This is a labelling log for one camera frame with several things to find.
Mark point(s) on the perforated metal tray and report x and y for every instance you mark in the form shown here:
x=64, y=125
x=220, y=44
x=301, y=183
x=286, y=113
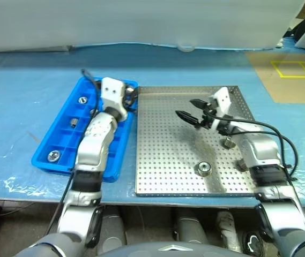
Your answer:
x=168, y=166

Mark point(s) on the brown cardboard sheet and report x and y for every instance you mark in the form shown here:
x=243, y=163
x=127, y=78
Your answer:
x=286, y=88

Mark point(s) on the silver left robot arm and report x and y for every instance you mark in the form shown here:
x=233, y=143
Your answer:
x=96, y=144

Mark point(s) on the blue compartment tray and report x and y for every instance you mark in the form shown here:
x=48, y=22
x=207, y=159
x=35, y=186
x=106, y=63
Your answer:
x=61, y=139

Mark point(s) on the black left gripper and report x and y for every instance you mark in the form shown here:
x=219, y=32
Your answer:
x=125, y=99

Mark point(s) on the grey rounded shape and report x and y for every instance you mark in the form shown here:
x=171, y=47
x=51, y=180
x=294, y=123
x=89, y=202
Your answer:
x=112, y=230
x=189, y=227

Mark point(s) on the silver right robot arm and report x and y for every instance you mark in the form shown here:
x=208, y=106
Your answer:
x=262, y=152

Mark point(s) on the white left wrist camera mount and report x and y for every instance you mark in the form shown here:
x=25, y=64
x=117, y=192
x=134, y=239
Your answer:
x=111, y=91

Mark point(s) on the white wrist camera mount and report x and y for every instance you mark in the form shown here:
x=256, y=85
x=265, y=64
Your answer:
x=111, y=91
x=223, y=100

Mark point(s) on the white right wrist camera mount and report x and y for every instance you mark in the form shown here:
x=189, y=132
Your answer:
x=223, y=100

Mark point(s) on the grey robot torso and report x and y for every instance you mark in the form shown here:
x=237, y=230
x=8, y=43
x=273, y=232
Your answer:
x=168, y=250

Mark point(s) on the small white round object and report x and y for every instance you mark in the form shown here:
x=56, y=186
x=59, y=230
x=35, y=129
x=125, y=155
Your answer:
x=186, y=48

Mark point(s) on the white shoe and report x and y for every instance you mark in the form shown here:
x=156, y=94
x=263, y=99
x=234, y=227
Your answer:
x=228, y=227

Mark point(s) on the black rounded object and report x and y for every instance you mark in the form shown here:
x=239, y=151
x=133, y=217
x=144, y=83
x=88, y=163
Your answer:
x=248, y=245

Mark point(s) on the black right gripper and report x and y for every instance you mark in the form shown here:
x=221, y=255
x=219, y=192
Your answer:
x=208, y=119

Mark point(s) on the black background object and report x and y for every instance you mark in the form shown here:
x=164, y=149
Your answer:
x=302, y=26

